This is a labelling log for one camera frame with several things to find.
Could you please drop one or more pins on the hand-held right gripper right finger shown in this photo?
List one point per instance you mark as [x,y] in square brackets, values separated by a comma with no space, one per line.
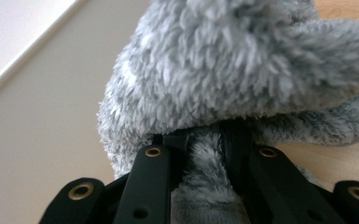
[273,183]

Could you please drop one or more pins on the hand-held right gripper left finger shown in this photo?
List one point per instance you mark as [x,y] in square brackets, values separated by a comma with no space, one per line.
[149,183]

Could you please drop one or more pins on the grey fluffy cloth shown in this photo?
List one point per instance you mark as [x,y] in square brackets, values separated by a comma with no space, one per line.
[236,62]

